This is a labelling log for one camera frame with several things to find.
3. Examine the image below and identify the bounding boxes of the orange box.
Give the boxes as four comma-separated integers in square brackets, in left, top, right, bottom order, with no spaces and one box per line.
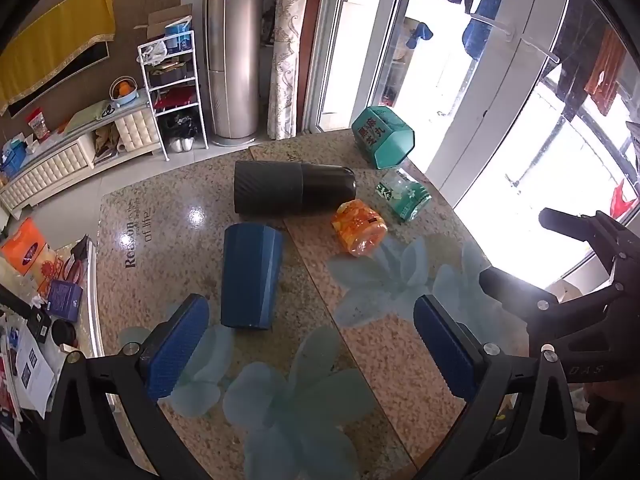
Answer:
[1,217,51,276]

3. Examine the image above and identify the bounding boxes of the white paper sheet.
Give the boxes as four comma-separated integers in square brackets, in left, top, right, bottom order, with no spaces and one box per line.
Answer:
[14,329,57,412]

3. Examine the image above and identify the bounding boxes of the blue bag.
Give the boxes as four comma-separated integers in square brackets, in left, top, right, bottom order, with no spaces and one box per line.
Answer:
[0,139,28,179]

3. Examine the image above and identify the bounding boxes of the patterned beige curtain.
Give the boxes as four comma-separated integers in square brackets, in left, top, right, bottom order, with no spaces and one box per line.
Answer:
[267,0,316,141]

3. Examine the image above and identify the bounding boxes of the white tufted cabinet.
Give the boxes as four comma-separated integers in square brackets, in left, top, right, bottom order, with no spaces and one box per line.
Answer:
[0,87,166,221]

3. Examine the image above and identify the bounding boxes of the yellow cloth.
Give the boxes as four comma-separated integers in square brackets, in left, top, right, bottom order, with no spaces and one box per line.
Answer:
[0,0,117,116]

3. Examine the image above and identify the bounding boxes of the black thermos cup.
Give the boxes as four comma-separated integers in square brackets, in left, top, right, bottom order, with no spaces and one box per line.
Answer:
[233,160,357,218]

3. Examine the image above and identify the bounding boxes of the hanging black garment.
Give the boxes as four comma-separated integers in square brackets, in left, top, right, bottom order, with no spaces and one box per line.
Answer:
[550,0,615,122]

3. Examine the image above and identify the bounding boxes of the red cloth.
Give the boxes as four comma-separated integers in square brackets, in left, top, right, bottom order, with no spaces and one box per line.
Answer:
[609,180,639,221]

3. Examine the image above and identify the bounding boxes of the green cushion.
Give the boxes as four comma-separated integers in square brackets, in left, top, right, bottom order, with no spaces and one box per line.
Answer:
[65,100,116,134]

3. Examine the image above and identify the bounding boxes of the blue pot with oranges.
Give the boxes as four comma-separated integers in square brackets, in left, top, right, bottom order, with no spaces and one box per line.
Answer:
[109,76,139,109]

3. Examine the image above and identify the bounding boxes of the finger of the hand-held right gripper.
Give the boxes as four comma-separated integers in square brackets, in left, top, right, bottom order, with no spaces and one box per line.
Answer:
[478,266,621,342]
[538,207,640,273]

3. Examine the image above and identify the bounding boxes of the hanging orange garment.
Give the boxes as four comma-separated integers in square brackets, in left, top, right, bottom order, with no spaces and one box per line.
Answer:
[584,25,627,117]

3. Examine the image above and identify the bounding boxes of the hanging blue garment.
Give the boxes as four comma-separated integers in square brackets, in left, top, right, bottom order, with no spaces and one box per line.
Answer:
[462,0,506,59]

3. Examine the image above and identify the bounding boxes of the small blue cloth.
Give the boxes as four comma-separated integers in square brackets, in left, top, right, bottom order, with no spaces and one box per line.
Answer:
[406,21,434,49]

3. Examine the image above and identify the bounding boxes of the black round jar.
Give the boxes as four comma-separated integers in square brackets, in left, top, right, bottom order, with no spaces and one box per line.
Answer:
[52,320,77,346]

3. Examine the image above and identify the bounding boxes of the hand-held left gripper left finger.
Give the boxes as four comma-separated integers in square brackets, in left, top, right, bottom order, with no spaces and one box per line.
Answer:
[47,292,217,480]

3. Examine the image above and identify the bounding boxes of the green white plastic jar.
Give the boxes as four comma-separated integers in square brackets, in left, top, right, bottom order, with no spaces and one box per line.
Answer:
[376,167,432,224]

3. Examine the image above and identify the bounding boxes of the blue faceted cup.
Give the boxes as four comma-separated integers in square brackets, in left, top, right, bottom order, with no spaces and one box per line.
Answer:
[220,223,285,332]

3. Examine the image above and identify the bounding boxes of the white wire rack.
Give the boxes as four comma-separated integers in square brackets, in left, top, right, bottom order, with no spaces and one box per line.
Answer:
[137,30,210,162]

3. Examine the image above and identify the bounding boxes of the green hexagonal tin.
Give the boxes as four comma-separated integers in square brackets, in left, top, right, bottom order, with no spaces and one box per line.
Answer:
[351,106,416,170]

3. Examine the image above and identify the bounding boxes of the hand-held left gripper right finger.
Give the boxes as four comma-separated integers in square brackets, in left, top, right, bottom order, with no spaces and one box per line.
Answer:
[413,294,589,480]

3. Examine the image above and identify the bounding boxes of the dark blue box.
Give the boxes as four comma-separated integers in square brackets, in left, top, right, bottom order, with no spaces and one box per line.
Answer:
[47,280,84,322]

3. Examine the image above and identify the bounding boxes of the black television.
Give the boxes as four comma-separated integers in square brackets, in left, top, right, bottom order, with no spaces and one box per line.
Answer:
[7,40,111,117]

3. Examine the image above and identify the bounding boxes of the red snack bag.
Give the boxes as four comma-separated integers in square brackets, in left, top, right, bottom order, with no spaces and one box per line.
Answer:
[26,108,52,142]

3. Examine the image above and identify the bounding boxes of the silver standing air conditioner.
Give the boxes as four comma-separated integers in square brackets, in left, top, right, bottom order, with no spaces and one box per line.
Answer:
[205,0,261,149]

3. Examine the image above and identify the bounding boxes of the cardboard box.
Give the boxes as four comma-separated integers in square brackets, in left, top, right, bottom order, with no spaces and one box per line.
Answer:
[132,4,194,42]

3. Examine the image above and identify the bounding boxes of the blue tub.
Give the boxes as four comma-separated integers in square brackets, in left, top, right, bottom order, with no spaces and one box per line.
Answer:
[165,19,195,54]

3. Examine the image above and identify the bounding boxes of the orange plastic jar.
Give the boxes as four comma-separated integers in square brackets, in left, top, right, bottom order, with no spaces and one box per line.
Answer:
[331,201,389,258]

